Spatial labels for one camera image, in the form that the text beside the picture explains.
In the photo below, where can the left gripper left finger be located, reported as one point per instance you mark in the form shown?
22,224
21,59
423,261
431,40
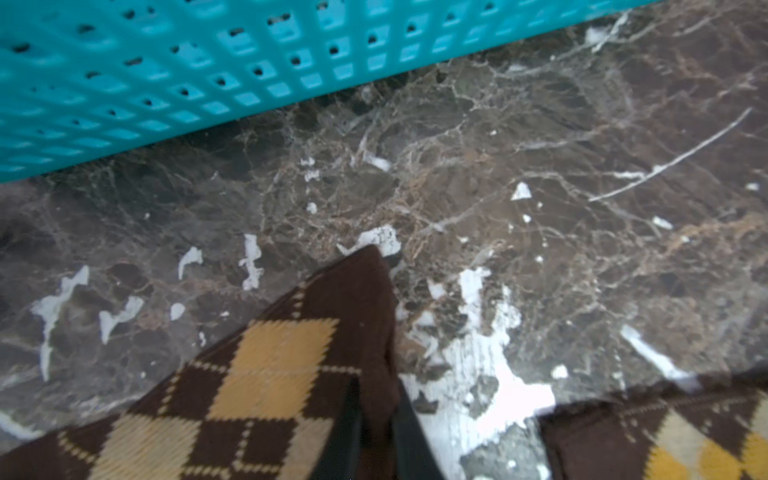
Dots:
340,457

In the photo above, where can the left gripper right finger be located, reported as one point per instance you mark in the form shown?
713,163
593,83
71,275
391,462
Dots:
413,456

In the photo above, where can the dark brown argyle sock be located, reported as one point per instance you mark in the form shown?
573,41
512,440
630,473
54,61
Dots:
259,404
718,433

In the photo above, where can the teal plastic basket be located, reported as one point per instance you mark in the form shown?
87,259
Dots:
81,80

